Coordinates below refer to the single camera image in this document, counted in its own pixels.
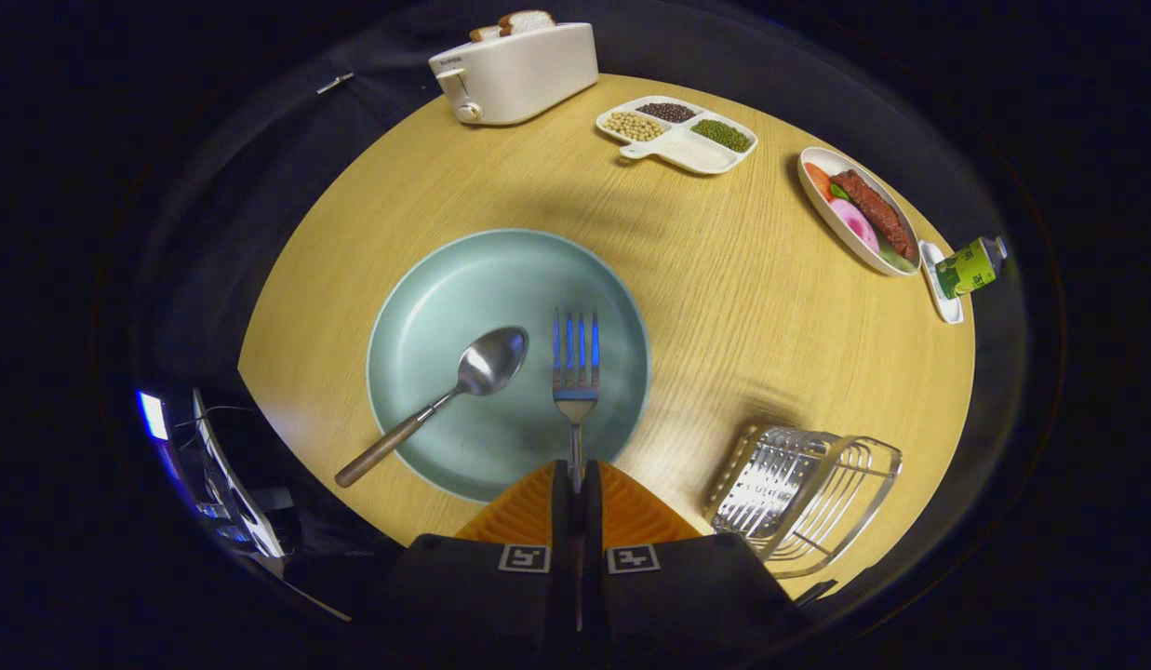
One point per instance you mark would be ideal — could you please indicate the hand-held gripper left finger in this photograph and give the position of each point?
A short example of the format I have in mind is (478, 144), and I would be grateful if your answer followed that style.
(482, 596)

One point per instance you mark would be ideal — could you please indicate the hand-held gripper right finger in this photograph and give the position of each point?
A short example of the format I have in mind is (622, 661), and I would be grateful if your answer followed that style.
(687, 596)

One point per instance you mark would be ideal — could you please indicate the white-edged monitor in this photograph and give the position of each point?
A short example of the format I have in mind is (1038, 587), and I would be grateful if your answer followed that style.
(231, 484)

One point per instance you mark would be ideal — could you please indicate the pale green round plate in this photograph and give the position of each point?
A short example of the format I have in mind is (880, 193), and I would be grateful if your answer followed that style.
(501, 279)

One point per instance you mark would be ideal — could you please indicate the lit computer screen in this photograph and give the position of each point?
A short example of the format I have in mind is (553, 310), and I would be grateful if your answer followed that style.
(153, 415)

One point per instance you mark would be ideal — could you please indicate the white oval food plate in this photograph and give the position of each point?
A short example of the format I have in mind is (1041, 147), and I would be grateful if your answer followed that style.
(849, 247)

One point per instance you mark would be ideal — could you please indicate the pink food piece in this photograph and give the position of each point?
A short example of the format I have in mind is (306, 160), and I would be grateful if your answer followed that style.
(852, 221)

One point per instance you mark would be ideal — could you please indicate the brown sausage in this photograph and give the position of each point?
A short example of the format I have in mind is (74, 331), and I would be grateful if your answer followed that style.
(873, 209)

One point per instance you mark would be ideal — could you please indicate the green label plastic bottle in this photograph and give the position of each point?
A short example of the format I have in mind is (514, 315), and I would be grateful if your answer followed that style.
(968, 268)

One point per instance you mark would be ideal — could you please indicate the orange food piece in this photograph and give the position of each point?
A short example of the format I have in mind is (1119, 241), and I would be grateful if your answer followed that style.
(817, 179)

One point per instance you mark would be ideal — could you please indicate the white divided dish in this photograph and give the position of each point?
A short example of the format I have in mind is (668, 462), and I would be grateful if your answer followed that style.
(696, 154)

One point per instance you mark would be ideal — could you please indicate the pile of green beans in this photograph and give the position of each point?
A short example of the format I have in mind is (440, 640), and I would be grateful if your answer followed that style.
(721, 135)

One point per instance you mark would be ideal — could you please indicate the pile of yellow beans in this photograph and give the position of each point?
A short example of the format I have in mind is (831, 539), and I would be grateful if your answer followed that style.
(635, 126)

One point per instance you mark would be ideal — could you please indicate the pile of dark beans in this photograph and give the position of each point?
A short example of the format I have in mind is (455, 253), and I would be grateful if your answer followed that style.
(666, 112)

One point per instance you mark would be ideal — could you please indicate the white toaster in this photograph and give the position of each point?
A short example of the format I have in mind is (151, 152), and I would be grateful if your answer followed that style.
(528, 74)

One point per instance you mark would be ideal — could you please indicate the small white tag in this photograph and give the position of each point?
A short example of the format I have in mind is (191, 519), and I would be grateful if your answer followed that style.
(335, 83)

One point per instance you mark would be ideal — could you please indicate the small bread slice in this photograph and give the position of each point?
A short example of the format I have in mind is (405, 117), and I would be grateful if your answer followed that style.
(485, 33)

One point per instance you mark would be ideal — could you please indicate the large bread slice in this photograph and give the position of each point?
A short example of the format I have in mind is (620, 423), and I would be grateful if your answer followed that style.
(527, 20)

